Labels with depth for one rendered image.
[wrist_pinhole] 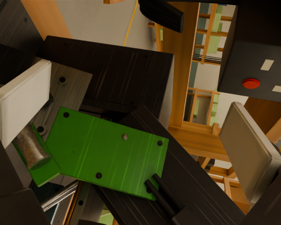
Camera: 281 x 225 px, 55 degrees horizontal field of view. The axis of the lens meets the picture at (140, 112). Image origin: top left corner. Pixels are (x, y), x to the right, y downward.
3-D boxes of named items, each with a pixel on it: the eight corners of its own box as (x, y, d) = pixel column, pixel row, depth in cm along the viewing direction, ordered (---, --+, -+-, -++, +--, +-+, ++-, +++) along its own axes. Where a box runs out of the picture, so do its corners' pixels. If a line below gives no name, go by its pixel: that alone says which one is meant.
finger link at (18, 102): (1, 154, 13) (-15, 152, 13) (49, 100, 20) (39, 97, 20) (0, 100, 12) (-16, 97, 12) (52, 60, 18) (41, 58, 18)
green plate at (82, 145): (41, 174, 52) (145, 204, 53) (34, 165, 45) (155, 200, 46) (64, 121, 57) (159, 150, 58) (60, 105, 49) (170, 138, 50)
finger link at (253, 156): (270, 156, 13) (285, 160, 13) (231, 100, 19) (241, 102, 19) (247, 203, 14) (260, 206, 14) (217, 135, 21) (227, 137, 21)
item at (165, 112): (59, 139, 90) (160, 161, 84) (15, 92, 63) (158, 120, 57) (78, 93, 98) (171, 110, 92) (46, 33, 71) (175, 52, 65)
